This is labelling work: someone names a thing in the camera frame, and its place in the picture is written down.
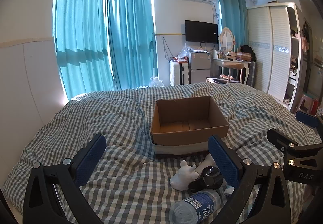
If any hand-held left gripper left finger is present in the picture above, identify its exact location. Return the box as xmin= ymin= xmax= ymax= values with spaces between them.
xmin=23 ymin=134 xmax=106 ymax=224

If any black wall television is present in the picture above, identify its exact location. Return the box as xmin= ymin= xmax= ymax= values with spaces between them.
xmin=184 ymin=20 xmax=218 ymax=44

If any pink plastic stool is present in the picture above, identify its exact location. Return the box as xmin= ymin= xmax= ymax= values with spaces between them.
xmin=299 ymin=93 xmax=316 ymax=115

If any white suitcase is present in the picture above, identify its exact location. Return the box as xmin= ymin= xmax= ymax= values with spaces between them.
xmin=169 ymin=61 xmax=190 ymax=86

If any narrow teal curtain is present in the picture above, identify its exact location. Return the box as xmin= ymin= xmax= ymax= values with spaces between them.
xmin=216 ymin=0 xmax=249 ymax=53

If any checked bed blanket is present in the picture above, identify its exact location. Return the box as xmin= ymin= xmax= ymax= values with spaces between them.
xmin=2 ymin=82 xmax=323 ymax=224

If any dark suitcase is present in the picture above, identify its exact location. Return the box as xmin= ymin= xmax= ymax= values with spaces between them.
xmin=246 ymin=61 xmax=257 ymax=88

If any white animal figurine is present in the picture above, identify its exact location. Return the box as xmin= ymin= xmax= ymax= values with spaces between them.
xmin=170 ymin=160 xmax=198 ymax=191

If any silver mini fridge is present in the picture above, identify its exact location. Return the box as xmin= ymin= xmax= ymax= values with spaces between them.
xmin=189 ymin=52 xmax=211 ymax=85

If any clear plastic water bottle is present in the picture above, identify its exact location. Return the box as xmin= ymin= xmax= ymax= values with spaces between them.
xmin=169 ymin=189 xmax=224 ymax=224

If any wide teal curtain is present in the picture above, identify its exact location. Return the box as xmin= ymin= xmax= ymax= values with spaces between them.
xmin=54 ymin=0 xmax=114 ymax=101

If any white cylindrical bottle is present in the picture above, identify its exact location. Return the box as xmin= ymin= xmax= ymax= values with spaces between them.
xmin=195 ymin=153 xmax=218 ymax=178

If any red bottle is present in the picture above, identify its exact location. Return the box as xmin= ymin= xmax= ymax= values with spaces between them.
xmin=311 ymin=99 xmax=320 ymax=116

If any crumpled plastic bag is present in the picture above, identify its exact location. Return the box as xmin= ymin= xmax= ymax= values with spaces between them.
xmin=178 ymin=43 xmax=195 ymax=61

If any black wall cable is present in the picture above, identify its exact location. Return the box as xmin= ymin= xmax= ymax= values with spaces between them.
xmin=161 ymin=36 xmax=170 ymax=61

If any cushioned vanity stool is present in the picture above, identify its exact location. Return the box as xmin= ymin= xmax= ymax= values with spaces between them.
xmin=206 ymin=76 xmax=239 ymax=85

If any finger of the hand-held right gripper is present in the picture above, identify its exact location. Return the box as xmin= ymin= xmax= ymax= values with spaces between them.
xmin=267 ymin=128 xmax=299 ymax=161
xmin=296 ymin=110 xmax=323 ymax=142

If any white sliding wardrobe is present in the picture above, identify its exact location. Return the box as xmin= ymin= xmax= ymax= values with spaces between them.
xmin=246 ymin=2 xmax=304 ymax=114

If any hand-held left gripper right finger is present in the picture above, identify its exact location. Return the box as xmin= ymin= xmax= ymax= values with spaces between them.
xmin=208 ymin=135 xmax=296 ymax=224

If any oval vanity mirror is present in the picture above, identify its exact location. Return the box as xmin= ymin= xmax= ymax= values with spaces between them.
xmin=219 ymin=27 xmax=234 ymax=53

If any clear plastic bag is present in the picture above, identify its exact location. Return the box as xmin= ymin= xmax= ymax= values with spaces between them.
xmin=150 ymin=76 xmax=165 ymax=87

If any white dressing table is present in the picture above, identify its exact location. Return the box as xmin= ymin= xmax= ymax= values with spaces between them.
xmin=212 ymin=56 xmax=251 ymax=83

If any black bag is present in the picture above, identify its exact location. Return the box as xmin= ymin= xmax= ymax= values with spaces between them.
xmin=239 ymin=45 xmax=256 ymax=62

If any brown cardboard box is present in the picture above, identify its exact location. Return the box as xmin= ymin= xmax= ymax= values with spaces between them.
xmin=150 ymin=95 xmax=230 ymax=156

